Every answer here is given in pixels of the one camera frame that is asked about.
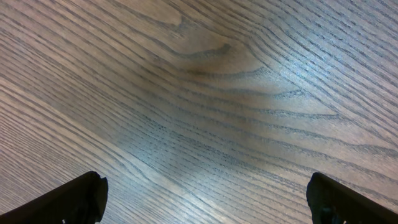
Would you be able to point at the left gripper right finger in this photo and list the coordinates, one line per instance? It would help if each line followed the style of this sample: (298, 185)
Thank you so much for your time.
(331, 202)

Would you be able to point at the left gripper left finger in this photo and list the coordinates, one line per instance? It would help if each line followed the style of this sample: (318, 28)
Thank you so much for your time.
(82, 201)

